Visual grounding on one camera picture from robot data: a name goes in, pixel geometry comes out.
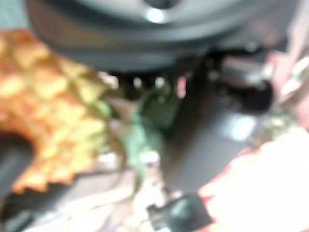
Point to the orange yellow pineapple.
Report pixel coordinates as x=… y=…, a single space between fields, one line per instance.
x=50 y=101

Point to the small black square object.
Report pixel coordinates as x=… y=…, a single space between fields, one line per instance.
x=183 y=212

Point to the pale red-edged fruit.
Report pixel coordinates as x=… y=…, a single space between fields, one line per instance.
x=263 y=188

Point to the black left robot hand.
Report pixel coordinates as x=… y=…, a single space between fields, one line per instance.
x=120 y=48

